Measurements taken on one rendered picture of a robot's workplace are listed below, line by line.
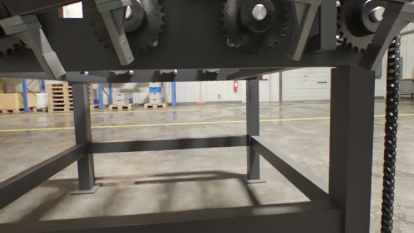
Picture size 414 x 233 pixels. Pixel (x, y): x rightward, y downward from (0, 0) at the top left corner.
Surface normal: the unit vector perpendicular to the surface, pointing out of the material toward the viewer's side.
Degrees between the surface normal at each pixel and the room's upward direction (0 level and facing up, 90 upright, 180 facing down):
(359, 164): 90
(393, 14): 82
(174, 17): 90
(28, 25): 82
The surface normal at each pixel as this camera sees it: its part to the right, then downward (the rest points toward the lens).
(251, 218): 0.09, 0.07
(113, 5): -0.07, 0.46
